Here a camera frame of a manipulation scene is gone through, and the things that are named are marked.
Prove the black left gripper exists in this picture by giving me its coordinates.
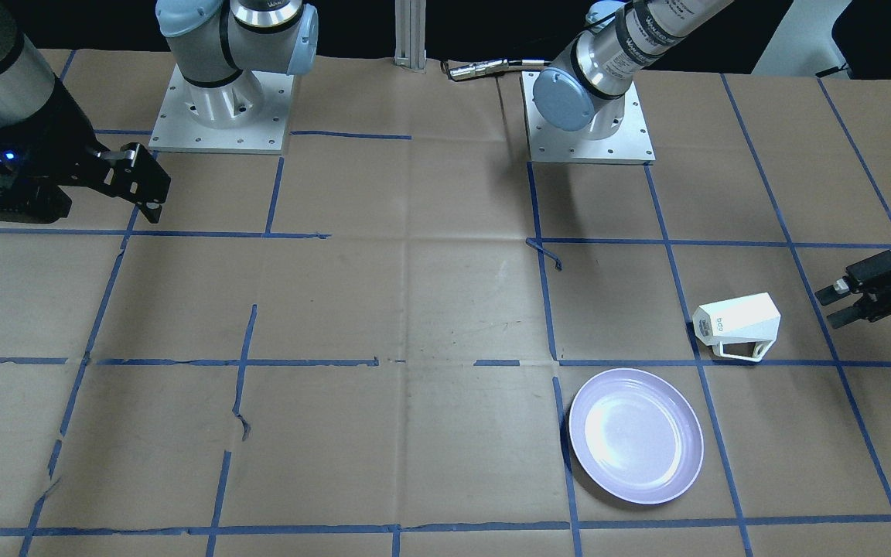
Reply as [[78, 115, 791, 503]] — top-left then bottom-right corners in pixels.
[[814, 249, 891, 329]]

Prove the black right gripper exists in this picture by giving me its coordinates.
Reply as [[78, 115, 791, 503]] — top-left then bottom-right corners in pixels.
[[0, 79, 171, 224]]

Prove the white faceted cup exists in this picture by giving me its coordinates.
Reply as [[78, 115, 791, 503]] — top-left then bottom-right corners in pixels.
[[691, 292, 781, 363]]

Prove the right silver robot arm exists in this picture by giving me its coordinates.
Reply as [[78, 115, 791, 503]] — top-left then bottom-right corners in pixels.
[[0, 1, 319, 224]]

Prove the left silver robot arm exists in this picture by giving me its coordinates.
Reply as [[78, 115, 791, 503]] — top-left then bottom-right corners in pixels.
[[527, 1, 891, 328]]

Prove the lavender plate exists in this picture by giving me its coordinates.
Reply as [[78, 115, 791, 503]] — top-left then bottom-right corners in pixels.
[[567, 369, 706, 505]]

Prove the white object background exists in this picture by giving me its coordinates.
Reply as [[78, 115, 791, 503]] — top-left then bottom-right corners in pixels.
[[752, 1, 851, 77]]

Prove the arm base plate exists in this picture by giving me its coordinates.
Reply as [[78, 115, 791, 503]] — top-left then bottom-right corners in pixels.
[[148, 67, 296, 155], [522, 71, 657, 165]]

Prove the aluminium extrusion post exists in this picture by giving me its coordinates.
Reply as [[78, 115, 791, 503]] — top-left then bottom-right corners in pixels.
[[393, 0, 427, 73]]

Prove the silver cable connector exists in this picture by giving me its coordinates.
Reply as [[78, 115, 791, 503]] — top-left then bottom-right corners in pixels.
[[441, 59, 551, 82]]

